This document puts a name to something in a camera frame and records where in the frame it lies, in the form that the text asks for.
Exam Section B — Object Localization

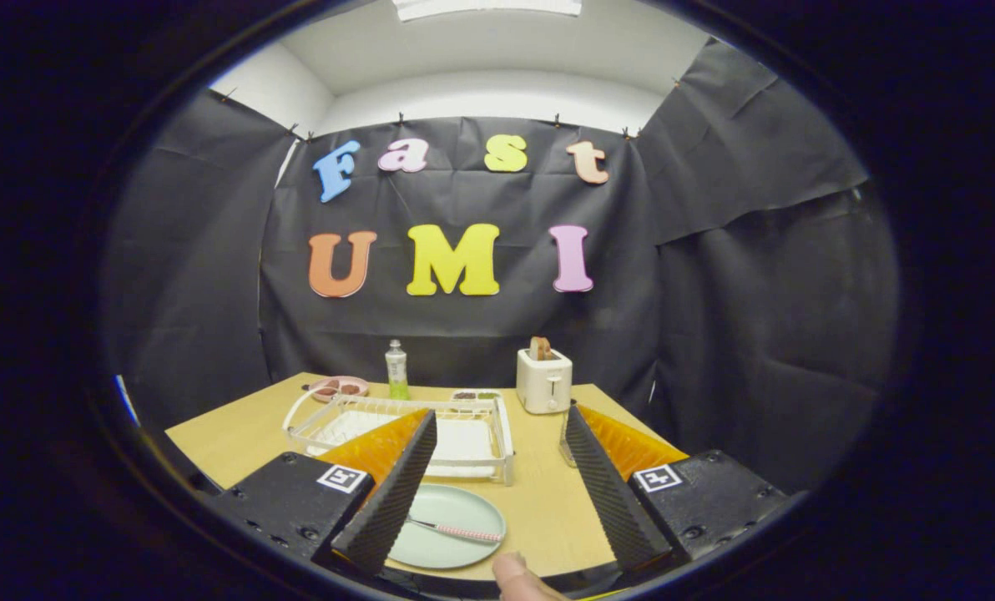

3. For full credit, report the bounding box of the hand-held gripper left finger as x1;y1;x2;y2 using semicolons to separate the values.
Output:
214;409;438;577

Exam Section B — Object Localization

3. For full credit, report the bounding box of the light green plate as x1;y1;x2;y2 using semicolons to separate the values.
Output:
387;484;507;571

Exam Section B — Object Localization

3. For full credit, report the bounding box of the black backdrop cloth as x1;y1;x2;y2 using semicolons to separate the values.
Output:
101;38;899;493

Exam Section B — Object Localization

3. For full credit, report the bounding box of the metal wire basket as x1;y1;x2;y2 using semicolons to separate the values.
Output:
558;399;582;468

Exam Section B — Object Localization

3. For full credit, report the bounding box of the small green label bottle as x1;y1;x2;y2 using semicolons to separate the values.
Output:
385;339;410;401

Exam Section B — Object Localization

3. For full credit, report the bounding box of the pink handled spoon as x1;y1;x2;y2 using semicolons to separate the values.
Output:
408;518;505;544

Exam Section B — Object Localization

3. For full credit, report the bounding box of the white dish rack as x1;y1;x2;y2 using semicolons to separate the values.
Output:
283;392;517;487

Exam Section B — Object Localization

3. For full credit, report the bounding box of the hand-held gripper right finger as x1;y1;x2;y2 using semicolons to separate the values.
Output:
564;403;790;575

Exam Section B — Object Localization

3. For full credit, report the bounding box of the white and blue object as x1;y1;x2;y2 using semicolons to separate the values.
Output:
114;374;141;428

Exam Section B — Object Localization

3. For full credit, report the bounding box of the ceiling light panel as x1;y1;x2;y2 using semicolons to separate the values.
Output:
393;0;583;22

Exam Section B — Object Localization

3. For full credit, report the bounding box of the pink plate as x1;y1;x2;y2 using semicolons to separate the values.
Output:
307;376;371;404

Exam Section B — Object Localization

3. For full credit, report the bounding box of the white toaster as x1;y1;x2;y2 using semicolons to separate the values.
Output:
516;348;573;416

